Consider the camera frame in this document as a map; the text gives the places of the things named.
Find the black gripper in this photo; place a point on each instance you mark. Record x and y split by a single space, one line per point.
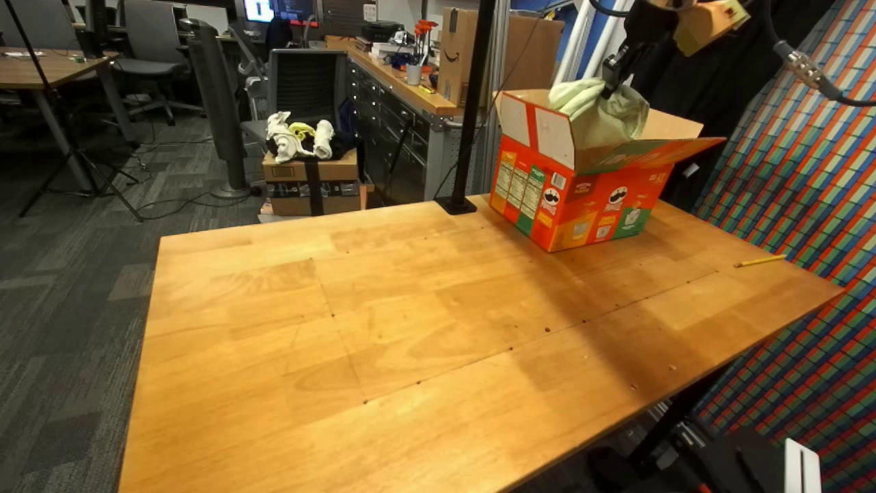
650 19

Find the light green cloth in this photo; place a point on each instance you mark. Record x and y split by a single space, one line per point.
606 120

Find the large brown cardboard box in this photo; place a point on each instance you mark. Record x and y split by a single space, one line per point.
527 55

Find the red printed cardboard box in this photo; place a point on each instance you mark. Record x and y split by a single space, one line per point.
582 198

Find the white stand legs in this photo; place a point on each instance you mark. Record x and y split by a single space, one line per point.
582 41

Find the black curtain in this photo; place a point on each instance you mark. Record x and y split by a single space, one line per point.
712 103

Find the black pole stand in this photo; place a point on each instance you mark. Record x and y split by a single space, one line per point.
472 103

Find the white cup with red flowers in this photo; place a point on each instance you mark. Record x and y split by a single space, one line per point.
415 72

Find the yellow pencil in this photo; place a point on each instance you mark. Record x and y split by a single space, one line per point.
759 261

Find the black device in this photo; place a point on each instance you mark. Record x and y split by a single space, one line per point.
380 31

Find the grey workbench with drawers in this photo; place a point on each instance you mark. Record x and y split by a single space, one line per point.
397 130

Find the white cloth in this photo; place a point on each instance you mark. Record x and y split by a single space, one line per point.
324 140
282 137

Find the black mesh office chair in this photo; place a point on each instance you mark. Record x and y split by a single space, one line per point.
304 85

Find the stack of cardboard boxes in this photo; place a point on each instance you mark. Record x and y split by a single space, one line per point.
335 185

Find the yellow cloth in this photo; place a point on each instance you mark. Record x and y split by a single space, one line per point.
302 129

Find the monitor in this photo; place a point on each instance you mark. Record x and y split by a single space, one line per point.
280 9

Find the grey tower fan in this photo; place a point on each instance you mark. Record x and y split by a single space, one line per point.
217 103

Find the grey office chair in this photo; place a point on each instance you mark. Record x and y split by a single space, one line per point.
150 48

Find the black tripod stand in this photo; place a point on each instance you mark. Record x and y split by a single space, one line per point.
72 157

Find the wooden desk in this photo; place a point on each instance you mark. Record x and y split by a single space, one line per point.
48 72

